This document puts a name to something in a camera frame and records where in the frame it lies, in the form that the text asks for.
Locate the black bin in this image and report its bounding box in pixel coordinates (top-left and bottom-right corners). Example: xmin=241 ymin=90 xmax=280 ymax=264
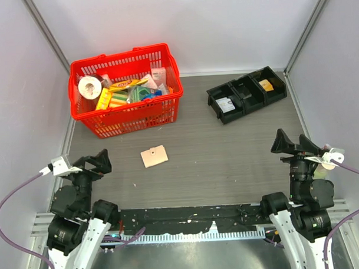
xmin=206 ymin=82 xmax=246 ymax=124
xmin=249 ymin=67 xmax=287 ymax=105
xmin=230 ymin=75 xmax=267 ymax=114

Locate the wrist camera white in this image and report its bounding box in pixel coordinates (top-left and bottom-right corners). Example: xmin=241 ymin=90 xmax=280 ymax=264
xmin=307 ymin=148 xmax=345 ymax=170
xmin=40 ymin=155 xmax=82 ymax=176

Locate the green packaged item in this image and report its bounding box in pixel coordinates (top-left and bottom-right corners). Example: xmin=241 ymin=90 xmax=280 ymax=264
xmin=127 ymin=86 xmax=153 ymax=104

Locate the black bin middle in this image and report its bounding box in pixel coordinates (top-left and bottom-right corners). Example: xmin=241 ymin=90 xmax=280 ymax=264
xmin=230 ymin=75 xmax=267 ymax=114

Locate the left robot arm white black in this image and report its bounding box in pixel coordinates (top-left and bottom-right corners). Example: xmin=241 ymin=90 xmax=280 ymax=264
xmin=44 ymin=149 xmax=120 ymax=269

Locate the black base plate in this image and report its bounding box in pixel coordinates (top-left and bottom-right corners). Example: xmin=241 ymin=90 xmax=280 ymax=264
xmin=120 ymin=204 xmax=272 ymax=235

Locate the yellow box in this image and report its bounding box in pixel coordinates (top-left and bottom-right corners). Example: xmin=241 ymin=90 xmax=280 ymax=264
xmin=96 ymin=87 xmax=112 ymax=110

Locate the green liquid squeeze bottle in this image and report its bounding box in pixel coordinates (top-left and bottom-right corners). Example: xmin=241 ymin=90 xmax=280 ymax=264
xmin=314 ymin=164 xmax=330 ymax=179

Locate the white pink box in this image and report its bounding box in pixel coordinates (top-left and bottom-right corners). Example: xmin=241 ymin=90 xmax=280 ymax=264
xmin=151 ymin=67 xmax=166 ymax=86

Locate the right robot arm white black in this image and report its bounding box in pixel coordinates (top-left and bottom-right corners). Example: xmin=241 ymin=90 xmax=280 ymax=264
xmin=259 ymin=129 xmax=334 ymax=269

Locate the yellow snack bag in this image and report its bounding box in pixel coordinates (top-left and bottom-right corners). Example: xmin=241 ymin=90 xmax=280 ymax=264
xmin=108 ymin=79 xmax=147 ymax=92

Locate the white card in bin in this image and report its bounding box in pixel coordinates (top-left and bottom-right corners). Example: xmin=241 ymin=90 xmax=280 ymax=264
xmin=216 ymin=97 xmax=235 ymax=113

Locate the red plastic shopping basket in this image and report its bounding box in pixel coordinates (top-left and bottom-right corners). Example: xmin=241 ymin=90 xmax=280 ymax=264
xmin=68 ymin=43 xmax=183 ymax=139

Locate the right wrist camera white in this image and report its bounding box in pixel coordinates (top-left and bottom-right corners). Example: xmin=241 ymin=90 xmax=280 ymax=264
xmin=307 ymin=148 xmax=345 ymax=170

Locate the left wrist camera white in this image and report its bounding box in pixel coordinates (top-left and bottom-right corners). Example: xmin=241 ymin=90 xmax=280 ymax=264
xmin=40 ymin=155 xmax=82 ymax=176

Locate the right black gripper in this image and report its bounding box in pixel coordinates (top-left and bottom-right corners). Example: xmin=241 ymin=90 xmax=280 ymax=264
xmin=270 ymin=126 xmax=325 ymax=200

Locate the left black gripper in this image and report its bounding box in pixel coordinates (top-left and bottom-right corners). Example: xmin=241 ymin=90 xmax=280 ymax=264
xmin=64 ymin=147 xmax=113 ymax=215

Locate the black bin right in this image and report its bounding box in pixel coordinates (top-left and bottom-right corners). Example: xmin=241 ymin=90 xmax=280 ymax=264
xmin=249 ymin=67 xmax=287 ymax=105

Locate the black bin left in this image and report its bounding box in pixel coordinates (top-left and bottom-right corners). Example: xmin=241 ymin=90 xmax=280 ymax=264
xmin=206 ymin=82 xmax=246 ymax=124

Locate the yellow green sponge pack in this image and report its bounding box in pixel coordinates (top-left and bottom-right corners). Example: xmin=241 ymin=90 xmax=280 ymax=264
xmin=108 ymin=90 xmax=129 ymax=108

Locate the gold card in bin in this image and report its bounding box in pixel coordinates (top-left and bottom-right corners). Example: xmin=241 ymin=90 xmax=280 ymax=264
xmin=258 ymin=79 xmax=274 ymax=92

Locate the white cable duct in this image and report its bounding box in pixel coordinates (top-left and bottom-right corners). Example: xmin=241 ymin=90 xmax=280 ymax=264
xmin=130 ymin=228 xmax=266 ymax=245

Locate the beige leather card holder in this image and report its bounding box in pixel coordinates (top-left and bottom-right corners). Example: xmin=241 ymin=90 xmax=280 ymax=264
xmin=141 ymin=145 xmax=169 ymax=168

